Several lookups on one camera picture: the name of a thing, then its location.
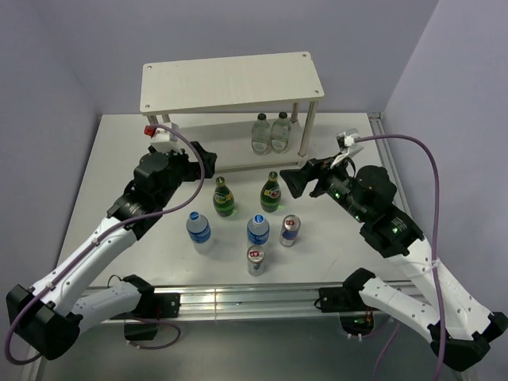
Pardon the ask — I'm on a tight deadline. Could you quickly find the clear glass bottle left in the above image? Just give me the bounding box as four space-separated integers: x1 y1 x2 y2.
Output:
251 113 271 155

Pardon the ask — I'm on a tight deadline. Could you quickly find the clear glass bottle right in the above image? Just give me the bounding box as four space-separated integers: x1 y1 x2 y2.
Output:
271 112 291 153

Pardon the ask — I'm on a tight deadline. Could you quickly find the purple cable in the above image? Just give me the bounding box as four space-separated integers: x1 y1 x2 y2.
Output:
3 125 207 366
355 133 448 381

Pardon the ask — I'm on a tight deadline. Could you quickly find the green Perrier bottle red label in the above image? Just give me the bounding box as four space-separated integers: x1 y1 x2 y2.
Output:
260 171 281 213

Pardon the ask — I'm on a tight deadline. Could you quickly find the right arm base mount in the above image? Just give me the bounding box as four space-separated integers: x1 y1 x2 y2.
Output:
314 287 375 338

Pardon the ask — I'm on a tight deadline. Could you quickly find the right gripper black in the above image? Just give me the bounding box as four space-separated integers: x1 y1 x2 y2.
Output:
279 150 368 222

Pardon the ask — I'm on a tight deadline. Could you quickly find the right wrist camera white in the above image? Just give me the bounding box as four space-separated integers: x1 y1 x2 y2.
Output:
331 129 364 167

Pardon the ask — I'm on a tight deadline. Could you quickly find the silver energy drink can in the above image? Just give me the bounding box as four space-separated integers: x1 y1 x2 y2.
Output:
247 245 266 276

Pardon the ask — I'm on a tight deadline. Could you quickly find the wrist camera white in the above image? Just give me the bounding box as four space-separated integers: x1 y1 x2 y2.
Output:
144 125 181 153
331 129 364 167

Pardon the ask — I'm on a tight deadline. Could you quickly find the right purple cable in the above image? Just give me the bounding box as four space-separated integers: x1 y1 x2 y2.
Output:
355 133 448 381

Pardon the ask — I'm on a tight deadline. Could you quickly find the Red Bull can blue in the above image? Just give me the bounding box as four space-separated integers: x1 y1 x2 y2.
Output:
279 214 301 247

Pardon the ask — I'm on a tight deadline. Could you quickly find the clear glass bottle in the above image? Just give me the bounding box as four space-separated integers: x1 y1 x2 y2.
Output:
251 113 271 155
271 112 291 153

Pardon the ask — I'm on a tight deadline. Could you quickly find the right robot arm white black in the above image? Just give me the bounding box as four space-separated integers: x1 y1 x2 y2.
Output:
279 158 507 371

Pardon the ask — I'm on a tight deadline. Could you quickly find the green Perrier bottle yellow label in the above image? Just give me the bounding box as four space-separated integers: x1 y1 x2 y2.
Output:
213 176 235 217

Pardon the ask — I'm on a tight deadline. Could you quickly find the Pocari Sweat bottle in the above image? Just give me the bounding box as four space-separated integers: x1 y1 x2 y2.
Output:
186 211 214 254
247 214 270 247

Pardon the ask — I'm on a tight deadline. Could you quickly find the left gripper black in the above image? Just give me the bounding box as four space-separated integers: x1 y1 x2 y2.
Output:
156 140 216 208

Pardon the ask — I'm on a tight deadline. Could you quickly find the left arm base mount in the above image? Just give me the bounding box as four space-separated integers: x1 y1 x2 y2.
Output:
124 293 180 342

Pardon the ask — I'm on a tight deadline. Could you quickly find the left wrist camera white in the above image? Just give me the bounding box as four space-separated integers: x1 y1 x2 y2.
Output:
144 125 181 153

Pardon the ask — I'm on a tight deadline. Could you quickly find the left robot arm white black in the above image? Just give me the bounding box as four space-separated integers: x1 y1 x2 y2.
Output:
4 141 217 365

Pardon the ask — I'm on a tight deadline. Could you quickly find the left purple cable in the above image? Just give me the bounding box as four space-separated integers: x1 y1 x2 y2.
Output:
3 125 207 366

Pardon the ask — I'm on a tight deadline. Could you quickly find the aluminium rail frame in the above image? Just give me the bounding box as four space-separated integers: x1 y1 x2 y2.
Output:
23 112 477 381

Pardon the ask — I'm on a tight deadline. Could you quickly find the white two-tier wooden shelf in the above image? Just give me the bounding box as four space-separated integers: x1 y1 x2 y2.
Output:
140 52 325 173

